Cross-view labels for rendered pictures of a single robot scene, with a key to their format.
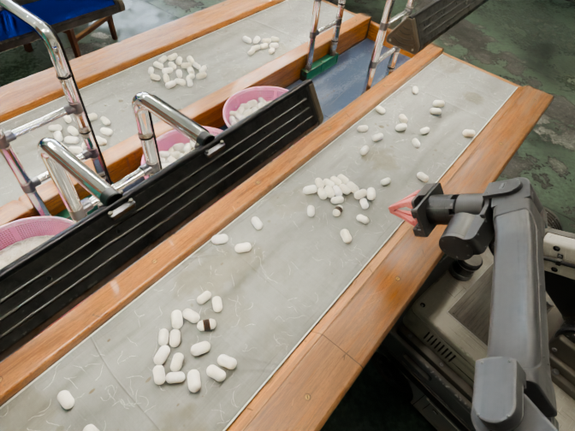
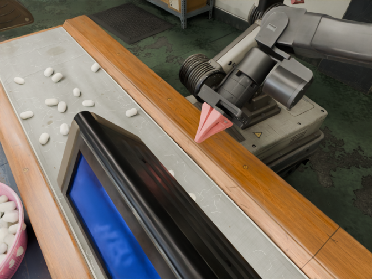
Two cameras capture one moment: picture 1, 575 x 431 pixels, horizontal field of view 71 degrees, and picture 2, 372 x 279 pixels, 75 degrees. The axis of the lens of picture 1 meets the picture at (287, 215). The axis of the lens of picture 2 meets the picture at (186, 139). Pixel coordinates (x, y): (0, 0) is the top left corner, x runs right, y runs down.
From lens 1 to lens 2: 56 cm
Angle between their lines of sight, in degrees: 44
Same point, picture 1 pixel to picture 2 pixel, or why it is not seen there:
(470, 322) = not seen: hidden behind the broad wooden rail
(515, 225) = (336, 30)
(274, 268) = not seen: outside the picture
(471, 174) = (143, 81)
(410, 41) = (15, 11)
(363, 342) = (315, 217)
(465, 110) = (67, 61)
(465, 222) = (287, 74)
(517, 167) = not seen: hidden behind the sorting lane
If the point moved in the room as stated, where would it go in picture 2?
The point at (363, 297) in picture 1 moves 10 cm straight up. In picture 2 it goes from (266, 202) to (280, 177)
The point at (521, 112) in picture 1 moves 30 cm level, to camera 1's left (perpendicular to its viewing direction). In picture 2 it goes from (92, 33) to (40, 75)
